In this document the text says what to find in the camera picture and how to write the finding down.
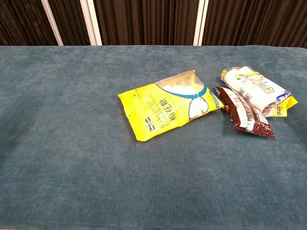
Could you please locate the thin white partition post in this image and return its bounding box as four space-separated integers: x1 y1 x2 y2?
40 0 64 46

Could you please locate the wide white partition post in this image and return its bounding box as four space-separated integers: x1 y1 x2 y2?
80 0 103 46

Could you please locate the yellow snack bag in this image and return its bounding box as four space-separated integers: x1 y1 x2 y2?
117 69 225 142

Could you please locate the brown snack packet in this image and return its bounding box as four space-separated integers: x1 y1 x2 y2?
214 86 275 138

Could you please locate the white and yellow snack packet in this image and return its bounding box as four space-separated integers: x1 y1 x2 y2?
218 66 299 118

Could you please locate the teal velvet table cloth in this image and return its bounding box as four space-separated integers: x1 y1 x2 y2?
0 45 307 230

